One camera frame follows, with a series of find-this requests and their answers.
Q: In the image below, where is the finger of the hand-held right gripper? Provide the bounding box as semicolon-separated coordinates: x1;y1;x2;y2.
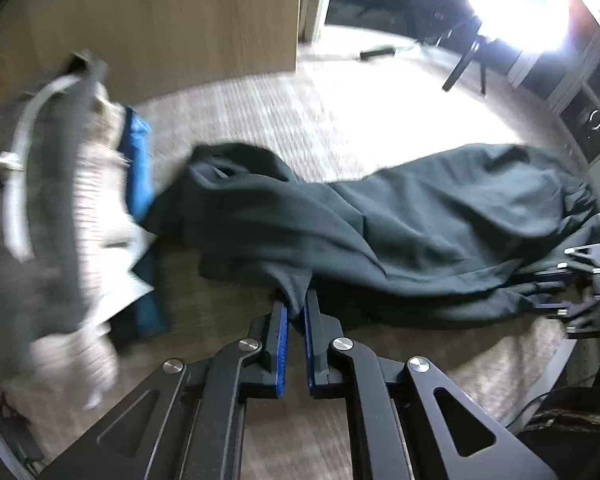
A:
536;295;600;336
536;244;600;281

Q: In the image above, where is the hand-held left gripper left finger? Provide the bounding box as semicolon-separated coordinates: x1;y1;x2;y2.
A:
40;300;290;480

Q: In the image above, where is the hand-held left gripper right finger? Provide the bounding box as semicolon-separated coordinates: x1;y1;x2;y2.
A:
304;292;558;480

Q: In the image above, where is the dark teal jacket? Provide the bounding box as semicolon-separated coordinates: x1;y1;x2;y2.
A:
145;142;600;331

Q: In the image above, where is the stack of folded clothes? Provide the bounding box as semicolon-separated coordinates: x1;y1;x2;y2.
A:
0;50;173;411

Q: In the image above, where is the plaid woven mat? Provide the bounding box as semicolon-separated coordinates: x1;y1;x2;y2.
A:
0;45;581;480

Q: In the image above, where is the black tripod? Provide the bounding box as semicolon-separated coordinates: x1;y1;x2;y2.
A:
442;15;496;95

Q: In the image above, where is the black power adapter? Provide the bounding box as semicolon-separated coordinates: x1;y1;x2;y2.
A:
360;46;397;62

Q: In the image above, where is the light wood board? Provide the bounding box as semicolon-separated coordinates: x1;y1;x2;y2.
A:
0;0;303;111

